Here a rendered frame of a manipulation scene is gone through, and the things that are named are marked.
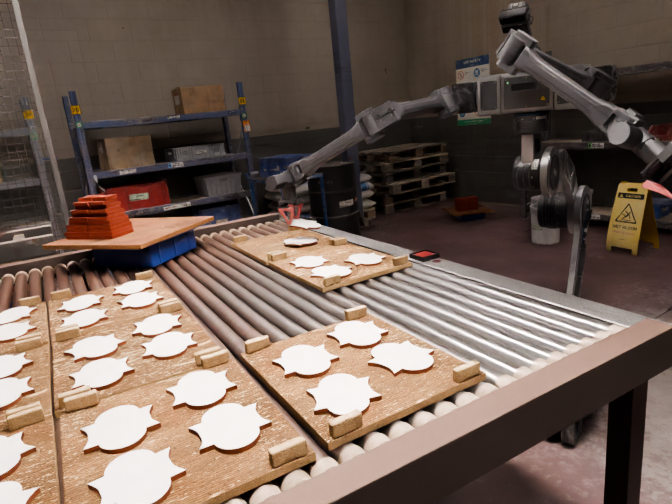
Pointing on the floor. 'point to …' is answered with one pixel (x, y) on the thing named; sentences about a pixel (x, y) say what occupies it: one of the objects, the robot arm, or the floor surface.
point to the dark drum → (336, 196)
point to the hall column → (345, 88)
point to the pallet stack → (406, 175)
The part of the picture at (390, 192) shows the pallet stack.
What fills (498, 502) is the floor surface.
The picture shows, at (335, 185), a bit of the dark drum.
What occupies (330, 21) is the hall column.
